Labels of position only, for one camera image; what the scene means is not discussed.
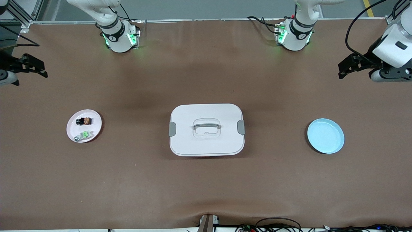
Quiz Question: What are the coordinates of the white lidded storage box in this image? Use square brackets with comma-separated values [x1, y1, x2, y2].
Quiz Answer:
[169, 103, 246, 157]

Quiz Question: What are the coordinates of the black cable loop with wires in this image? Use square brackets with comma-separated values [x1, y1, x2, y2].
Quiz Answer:
[235, 217, 303, 232]

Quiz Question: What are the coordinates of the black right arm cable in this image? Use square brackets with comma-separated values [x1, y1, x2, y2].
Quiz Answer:
[0, 25, 40, 49]

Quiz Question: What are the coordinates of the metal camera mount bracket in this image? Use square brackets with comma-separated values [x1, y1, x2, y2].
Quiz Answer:
[198, 214, 220, 232]

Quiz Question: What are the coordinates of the pink round plate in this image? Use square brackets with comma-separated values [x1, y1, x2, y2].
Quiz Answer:
[66, 109, 103, 143]

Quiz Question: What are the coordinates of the black cable at arm base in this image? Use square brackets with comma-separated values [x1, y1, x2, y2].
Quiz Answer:
[247, 16, 278, 34]

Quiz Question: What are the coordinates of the brown table mat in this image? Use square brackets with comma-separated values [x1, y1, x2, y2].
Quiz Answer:
[0, 19, 412, 231]

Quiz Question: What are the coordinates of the black cable bundle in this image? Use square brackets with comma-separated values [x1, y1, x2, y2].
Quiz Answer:
[323, 223, 412, 232]

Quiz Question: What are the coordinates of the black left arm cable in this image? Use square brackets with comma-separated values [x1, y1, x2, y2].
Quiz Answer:
[345, 0, 407, 62]

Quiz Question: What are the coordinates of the light blue round plate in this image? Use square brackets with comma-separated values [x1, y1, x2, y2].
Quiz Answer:
[307, 118, 345, 154]

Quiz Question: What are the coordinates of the green and white switch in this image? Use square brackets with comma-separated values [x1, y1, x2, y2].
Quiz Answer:
[75, 130, 94, 142]

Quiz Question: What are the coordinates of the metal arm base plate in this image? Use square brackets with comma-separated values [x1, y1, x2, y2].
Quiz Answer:
[129, 20, 141, 50]
[274, 22, 285, 44]

